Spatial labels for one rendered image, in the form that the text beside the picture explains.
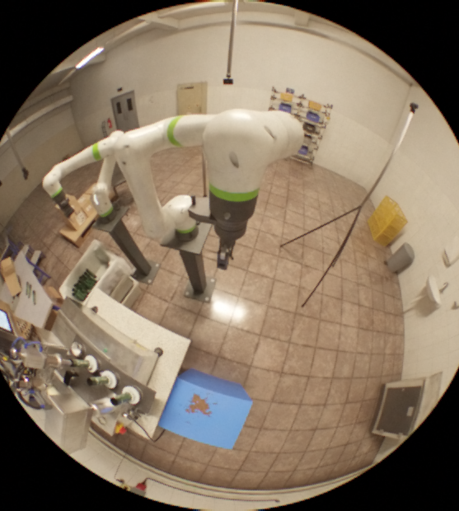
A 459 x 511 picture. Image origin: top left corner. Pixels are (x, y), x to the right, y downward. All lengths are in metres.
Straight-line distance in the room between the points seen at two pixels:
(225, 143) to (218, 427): 1.27
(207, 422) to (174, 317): 1.08
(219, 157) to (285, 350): 1.75
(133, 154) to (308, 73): 4.93
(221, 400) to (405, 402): 2.23
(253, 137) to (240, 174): 0.06
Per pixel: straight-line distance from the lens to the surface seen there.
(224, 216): 0.30
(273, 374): 1.79
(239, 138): 0.22
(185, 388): 1.13
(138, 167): 0.59
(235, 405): 1.15
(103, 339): 0.83
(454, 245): 3.28
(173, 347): 0.96
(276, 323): 1.80
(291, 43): 5.41
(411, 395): 2.62
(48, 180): 1.16
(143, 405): 0.76
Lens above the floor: 1.68
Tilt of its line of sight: 57 degrees down
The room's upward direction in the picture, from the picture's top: 7 degrees clockwise
